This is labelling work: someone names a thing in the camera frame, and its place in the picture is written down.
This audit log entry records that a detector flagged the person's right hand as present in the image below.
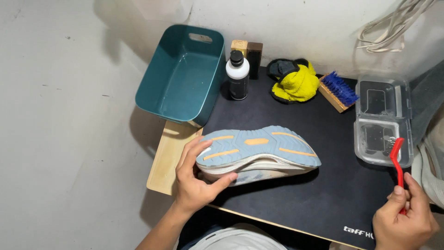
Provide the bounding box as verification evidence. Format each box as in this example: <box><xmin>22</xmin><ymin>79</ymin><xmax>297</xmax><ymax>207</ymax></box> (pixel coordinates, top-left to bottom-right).
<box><xmin>372</xmin><ymin>172</ymin><xmax>440</xmax><ymax>250</ymax></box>

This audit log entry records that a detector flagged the person's left hand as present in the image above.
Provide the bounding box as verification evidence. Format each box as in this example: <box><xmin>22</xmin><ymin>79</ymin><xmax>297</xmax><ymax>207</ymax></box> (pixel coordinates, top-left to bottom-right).
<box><xmin>173</xmin><ymin>135</ymin><xmax>238</xmax><ymax>215</ymax></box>

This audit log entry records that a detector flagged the red-handled wire brush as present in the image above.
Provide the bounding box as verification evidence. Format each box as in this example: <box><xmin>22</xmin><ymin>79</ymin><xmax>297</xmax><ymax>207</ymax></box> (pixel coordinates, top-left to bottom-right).
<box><xmin>389</xmin><ymin>137</ymin><xmax>407</xmax><ymax>215</ymax></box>

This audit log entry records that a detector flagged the blue-soled white running shoe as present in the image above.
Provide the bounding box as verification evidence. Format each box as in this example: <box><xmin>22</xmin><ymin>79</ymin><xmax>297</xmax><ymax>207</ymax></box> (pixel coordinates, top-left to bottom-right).
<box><xmin>195</xmin><ymin>125</ymin><xmax>322</xmax><ymax>187</ymax></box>

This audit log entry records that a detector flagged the small wooden table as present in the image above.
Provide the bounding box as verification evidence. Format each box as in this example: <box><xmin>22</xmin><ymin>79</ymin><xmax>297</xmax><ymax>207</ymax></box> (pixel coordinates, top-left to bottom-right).
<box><xmin>146</xmin><ymin>120</ymin><xmax>368</xmax><ymax>250</ymax></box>

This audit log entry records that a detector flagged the person's grey shirt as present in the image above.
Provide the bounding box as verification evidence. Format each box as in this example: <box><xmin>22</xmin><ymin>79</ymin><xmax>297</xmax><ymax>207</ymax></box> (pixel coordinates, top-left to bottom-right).
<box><xmin>177</xmin><ymin>208</ymin><xmax>332</xmax><ymax>250</ymax></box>

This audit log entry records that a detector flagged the black desk mat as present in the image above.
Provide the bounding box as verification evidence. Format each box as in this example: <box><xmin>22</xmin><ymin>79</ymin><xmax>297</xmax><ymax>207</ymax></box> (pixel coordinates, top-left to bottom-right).
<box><xmin>201</xmin><ymin>66</ymin><xmax>411</xmax><ymax>250</ymax></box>

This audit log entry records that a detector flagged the clear plastic hinged box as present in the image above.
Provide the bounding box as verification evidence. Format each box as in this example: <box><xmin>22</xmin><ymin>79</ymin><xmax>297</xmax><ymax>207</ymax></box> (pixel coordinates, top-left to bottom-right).
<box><xmin>353</xmin><ymin>75</ymin><xmax>414</xmax><ymax>169</ymax></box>

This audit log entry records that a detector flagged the teal plastic basin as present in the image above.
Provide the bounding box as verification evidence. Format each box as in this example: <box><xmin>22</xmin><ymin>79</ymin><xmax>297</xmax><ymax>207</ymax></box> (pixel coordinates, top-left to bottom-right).
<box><xmin>135</xmin><ymin>24</ymin><xmax>227</xmax><ymax>127</ymax></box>

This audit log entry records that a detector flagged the white bottle with black cap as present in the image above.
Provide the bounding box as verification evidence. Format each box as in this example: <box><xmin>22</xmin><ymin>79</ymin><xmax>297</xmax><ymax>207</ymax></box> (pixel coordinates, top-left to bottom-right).
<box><xmin>225</xmin><ymin>50</ymin><xmax>250</xmax><ymax>101</ymax></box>

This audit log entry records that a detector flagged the grey cloth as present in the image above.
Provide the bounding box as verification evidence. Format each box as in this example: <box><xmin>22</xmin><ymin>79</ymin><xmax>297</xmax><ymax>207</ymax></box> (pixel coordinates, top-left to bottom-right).
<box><xmin>409</xmin><ymin>59</ymin><xmax>444</xmax><ymax>146</ymax></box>

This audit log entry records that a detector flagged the dark brown block brush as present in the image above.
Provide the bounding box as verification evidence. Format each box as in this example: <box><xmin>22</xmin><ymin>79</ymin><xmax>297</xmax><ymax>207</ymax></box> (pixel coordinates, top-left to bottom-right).
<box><xmin>247</xmin><ymin>42</ymin><xmax>263</xmax><ymax>80</ymax></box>

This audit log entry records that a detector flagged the wooden brush with blue bristles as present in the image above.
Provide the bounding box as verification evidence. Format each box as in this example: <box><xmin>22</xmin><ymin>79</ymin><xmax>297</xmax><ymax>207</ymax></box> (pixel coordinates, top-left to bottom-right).
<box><xmin>318</xmin><ymin>71</ymin><xmax>360</xmax><ymax>114</ymax></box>

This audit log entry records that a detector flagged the yellow and black microfibre cloth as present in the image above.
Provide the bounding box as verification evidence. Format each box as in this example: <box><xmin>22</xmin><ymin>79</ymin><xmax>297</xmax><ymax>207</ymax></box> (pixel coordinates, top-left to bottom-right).
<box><xmin>266</xmin><ymin>58</ymin><xmax>321</xmax><ymax>105</ymax></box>

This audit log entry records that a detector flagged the light wooden block brush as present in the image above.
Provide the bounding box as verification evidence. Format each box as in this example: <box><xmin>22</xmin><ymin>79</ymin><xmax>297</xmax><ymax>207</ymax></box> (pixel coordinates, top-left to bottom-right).
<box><xmin>231</xmin><ymin>39</ymin><xmax>249</xmax><ymax>58</ymax></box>

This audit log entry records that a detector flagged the white cable bundle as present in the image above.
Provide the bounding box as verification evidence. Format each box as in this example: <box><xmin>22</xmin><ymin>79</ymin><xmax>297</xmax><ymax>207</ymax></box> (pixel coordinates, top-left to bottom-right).
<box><xmin>357</xmin><ymin>0</ymin><xmax>438</xmax><ymax>53</ymax></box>

